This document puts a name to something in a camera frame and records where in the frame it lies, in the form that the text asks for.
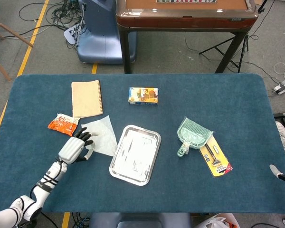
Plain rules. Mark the white plastic bag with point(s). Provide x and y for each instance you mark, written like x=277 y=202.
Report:
x=216 y=222

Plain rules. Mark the colourful printed carton box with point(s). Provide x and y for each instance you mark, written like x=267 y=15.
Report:
x=143 y=96

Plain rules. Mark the grey blue robot torso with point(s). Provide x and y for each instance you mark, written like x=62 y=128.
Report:
x=140 y=221

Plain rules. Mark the white power strip with plugs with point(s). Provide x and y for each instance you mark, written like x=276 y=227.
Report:
x=283 y=86

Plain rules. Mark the wooden chair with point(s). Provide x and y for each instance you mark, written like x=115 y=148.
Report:
x=4 y=29

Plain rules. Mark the green plastic dustpan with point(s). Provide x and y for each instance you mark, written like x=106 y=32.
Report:
x=192 y=135

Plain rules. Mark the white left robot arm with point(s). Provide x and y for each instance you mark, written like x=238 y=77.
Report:
x=42 y=190

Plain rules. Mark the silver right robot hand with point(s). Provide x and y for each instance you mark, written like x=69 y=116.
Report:
x=276 y=172

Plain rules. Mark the blue grey machine base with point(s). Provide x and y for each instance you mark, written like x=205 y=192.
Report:
x=102 y=35

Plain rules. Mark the brown mahjong table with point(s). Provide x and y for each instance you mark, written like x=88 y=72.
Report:
x=185 y=20

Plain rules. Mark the razor in yellow package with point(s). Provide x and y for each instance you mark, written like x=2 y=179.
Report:
x=216 y=159

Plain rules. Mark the silver metal tray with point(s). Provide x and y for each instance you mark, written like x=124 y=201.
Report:
x=135 y=155

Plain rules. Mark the beige spiral notebook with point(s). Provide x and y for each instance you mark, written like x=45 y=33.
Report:
x=86 y=98

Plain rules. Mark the orange white snack packet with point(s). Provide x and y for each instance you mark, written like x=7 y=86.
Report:
x=64 y=124

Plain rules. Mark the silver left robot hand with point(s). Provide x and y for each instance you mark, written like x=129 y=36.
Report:
x=71 y=149

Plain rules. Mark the white translucent sheet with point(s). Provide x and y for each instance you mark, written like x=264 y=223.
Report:
x=104 y=137

